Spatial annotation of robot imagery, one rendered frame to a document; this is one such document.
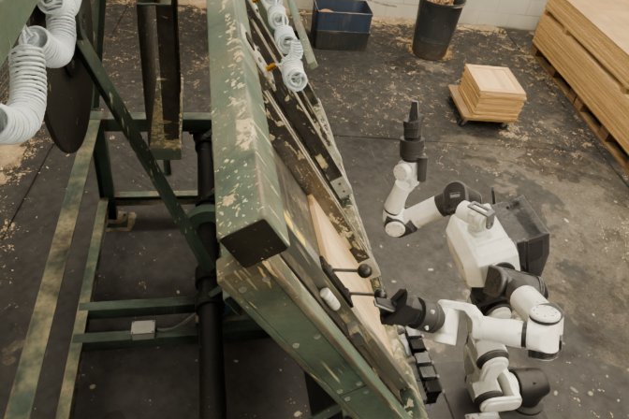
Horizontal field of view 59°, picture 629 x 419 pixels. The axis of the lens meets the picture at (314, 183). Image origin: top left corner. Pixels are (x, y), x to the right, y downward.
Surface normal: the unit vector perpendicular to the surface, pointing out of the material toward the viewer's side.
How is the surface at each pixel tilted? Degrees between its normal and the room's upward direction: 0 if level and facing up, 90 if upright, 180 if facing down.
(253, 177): 32
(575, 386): 0
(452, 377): 0
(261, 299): 90
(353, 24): 91
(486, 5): 90
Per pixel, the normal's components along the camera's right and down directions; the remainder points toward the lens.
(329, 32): 0.13, 0.65
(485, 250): -0.28, -0.71
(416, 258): 0.11, -0.77
